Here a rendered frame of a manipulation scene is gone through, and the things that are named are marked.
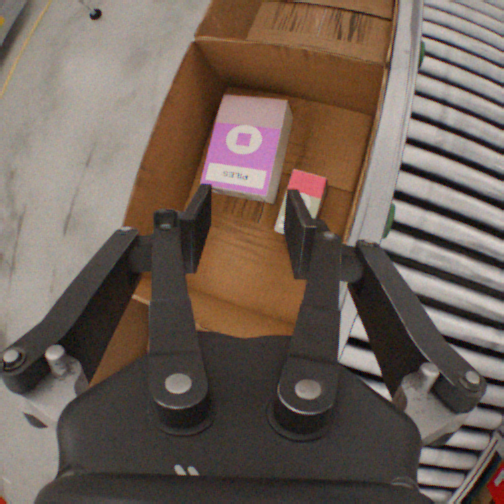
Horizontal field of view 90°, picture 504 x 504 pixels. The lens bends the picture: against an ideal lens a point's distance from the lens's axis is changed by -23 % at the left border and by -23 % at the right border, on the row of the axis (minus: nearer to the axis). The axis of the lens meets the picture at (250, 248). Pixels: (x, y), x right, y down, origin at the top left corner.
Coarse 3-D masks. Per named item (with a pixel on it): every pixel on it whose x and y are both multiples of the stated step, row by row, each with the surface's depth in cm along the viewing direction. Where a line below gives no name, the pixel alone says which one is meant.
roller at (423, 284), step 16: (400, 272) 61; (416, 272) 61; (416, 288) 61; (432, 288) 59; (448, 288) 59; (464, 288) 58; (448, 304) 60; (464, 304) 58; (480, 304) 56; (496, 304) 55; (496, 320) 56
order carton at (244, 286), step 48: (192, 48) 42; (240, 48) 42; (288, 48) 38; (192, 96) 48; (288, 96) 54; (336, 96) 48; (192, 144) 54; (288, 144) 54; (336, 144) 52; (144, 192) 46; (192, 192) 59; (336, 192) 52; (240, 240) 55; (144, 288) 47; (192, 288) 57; (240, 288) 55; (288, 288) 53; (240, 336) 40
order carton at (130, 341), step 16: (128, 304) 50; (144, 304) 55; (128, 320) 51; (144, 320) 57; (128, 336) 53; (144, 336) 58; (112, 352) 49; (128, 352) 54; (144, 352) 60; (112, 368) 50
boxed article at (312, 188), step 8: (296, 176) 49; (304, 176) 49; (312, 176) 48; (296, 184) 49; (304, 184) 49; (312, 184) 48; (320, 184) 48; (304, 192) 49; (312, 192) 48; (320, 192) 48; (304, 200) 49; (312, 200) 48; (320, 200) 48; (312, 208) 48; (320, 208) 51; (280, 216) 50; (312, 216) 48; (280, 224) 50; (280, 232) 51
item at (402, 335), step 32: (384, 256) 13; (352, 288) 15; (384, 288) 11; (384, 320) 11; (416, 320) 9; (384, 352) 10; (416, 352) 8; (448, 352) 8; (448, 384) 7; (480, 384) 6
